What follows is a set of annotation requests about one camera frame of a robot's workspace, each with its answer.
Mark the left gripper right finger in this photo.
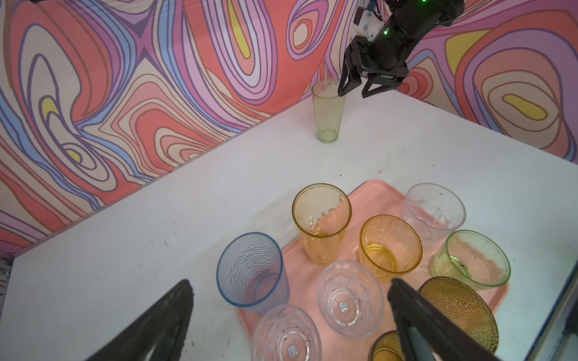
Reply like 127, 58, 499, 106
388, 278, 497, 360

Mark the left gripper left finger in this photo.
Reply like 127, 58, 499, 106
89, 279, 194, 360

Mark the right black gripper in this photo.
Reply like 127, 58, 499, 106
338, 18, 412, 99

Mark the brown glass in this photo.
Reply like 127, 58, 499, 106
367, 331, 405, 361

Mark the olive glass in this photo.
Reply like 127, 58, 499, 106
418, 276, 499, 353

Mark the clear glass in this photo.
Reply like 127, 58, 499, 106
251, 304, 322, 361
400, 183, 467, 242
317, 260, 385, 339

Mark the light green glass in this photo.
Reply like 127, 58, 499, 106
430, 230, 511, 290

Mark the amber glass row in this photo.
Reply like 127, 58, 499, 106
358, 214, 423, 284

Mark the blue tinted glass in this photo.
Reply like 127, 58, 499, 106
216, 232, 291, 316

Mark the pink plastic tray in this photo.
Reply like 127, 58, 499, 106
236, 179, 510, 361

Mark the yellow green glass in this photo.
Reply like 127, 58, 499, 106
291, 183, 352, 266

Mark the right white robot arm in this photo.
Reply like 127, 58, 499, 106
338, 0, 465, 98

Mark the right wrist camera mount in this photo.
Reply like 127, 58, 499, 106
353, 1, 384, 42

